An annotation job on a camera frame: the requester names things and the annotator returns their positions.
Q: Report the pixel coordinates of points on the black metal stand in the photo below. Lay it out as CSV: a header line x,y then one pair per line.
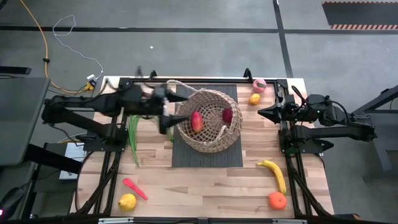
x,y
382,140

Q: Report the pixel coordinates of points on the dark grey placemat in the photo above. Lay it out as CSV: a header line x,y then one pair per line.
x,y
186,158

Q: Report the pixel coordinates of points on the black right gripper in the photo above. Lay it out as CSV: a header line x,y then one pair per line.
x,y
295,114

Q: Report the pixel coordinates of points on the yellow plug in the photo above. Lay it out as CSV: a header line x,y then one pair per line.
x,y
90,85

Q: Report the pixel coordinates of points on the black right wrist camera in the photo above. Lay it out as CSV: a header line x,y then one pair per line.
x,y
289,100

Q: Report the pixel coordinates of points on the black mat with hazard stripes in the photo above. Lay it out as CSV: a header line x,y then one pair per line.
x,y
357,14

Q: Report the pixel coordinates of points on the grey computer desk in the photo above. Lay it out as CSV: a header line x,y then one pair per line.
x,y
18,118

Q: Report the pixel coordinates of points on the red chili pepper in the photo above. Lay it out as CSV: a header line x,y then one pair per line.
x,y
132,185

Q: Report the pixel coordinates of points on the white box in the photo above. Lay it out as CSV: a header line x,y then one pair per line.
x,y
73,154

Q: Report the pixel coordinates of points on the green onion stalks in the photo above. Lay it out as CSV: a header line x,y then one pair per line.
x,y
133,137

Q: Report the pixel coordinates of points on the large orange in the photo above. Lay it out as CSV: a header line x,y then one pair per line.
x,y
277,201

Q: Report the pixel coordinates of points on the small yellow-orange tangerine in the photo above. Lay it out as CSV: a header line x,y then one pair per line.
x,y
254,99

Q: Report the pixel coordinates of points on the black aluminium mast beam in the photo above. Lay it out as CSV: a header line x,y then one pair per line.
x,y
53,158

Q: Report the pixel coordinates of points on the yellow banana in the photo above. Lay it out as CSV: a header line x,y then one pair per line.
x,y
276,174

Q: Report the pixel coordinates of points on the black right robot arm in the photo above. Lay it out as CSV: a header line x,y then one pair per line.
x,y
335,132

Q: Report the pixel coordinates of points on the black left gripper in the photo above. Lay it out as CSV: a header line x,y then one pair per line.
x,y
160,107

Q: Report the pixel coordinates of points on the red and yellow mango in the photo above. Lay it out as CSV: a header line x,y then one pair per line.
x,y
196,122

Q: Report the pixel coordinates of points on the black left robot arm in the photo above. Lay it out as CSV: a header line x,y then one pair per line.
x,y
93,104

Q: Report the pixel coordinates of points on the white adapter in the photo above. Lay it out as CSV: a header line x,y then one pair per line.
x,y
91,76

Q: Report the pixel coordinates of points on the black RGB computer mouse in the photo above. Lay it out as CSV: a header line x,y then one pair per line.
x,y
11,200

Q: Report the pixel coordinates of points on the dark red round fruit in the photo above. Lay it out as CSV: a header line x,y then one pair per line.
x,y
227,115

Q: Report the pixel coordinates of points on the yellow lemon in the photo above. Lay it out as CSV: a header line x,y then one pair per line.
x,y
127,202

